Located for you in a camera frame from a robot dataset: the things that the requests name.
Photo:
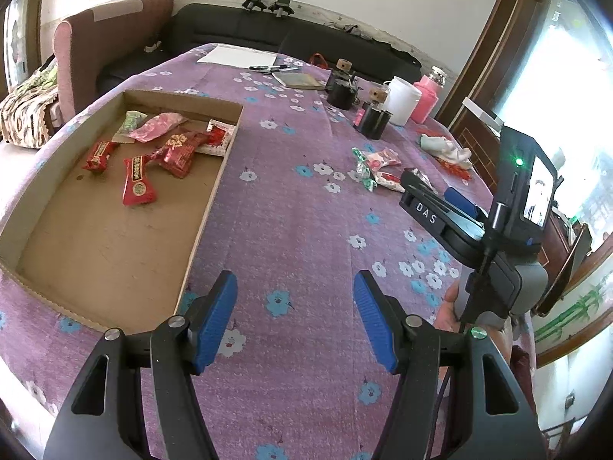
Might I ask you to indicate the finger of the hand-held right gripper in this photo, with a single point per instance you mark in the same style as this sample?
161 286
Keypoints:
424 213
459 199

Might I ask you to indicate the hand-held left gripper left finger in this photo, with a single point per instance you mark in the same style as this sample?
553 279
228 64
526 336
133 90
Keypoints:
215 321

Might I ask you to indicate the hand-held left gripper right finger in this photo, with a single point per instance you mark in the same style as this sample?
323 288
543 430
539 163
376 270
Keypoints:
376 321

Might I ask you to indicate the white packet with red print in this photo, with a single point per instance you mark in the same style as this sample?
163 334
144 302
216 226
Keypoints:
218 136
390 180

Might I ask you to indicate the pink packet with red label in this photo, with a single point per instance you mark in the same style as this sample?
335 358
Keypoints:
383 158

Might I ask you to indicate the green and white candy packet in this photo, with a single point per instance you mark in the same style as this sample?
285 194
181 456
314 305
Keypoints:
363 167

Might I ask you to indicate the shallow cardboard box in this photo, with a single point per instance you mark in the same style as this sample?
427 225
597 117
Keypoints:
96 249

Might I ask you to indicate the long red packet round emblem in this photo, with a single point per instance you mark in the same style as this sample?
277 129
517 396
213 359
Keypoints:
136 184

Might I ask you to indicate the dark red gold-print snack packet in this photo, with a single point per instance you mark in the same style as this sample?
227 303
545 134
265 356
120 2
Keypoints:
177 151

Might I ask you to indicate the large pink cartoon snack packet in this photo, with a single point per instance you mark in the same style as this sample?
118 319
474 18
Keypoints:
158 127

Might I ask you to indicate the long red gold-label snack packet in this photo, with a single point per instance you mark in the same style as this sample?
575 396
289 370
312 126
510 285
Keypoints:
100 154

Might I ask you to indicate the white and green snack packet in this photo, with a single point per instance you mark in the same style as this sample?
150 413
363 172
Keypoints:
129 123

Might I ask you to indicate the person's right hand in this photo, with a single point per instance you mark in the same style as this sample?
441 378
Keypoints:
448 306

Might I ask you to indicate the red tassel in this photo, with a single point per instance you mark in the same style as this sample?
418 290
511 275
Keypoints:
455 170

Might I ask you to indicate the white and green cloth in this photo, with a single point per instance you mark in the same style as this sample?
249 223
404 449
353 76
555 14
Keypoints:
445 148

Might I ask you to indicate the pink thermos bottle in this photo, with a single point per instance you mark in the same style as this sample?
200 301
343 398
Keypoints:
428 100

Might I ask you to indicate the black canister with wooden knob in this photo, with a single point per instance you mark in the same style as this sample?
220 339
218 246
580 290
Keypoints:
341 93
374 120

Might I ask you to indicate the white plastic jar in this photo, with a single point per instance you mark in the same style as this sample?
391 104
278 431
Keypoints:
401 103

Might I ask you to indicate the tan notebook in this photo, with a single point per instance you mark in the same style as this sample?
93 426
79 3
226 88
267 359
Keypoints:
299 81

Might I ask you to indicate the small red bag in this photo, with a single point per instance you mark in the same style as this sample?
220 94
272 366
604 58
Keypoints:
318 61

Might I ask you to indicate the black pen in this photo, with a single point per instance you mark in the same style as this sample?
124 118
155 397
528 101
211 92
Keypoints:
262 67
280 69

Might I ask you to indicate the white paper sheet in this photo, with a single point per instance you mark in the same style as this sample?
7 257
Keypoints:
234 55

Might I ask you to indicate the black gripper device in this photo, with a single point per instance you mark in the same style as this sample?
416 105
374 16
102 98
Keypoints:
280 6
253 2

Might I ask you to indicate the black sofa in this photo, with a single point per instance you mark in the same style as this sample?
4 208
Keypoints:
215 24

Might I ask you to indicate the leopard print blanket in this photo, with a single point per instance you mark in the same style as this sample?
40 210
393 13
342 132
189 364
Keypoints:
24 110

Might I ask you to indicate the brown armchair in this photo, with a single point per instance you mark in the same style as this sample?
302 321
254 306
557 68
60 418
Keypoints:
96 48

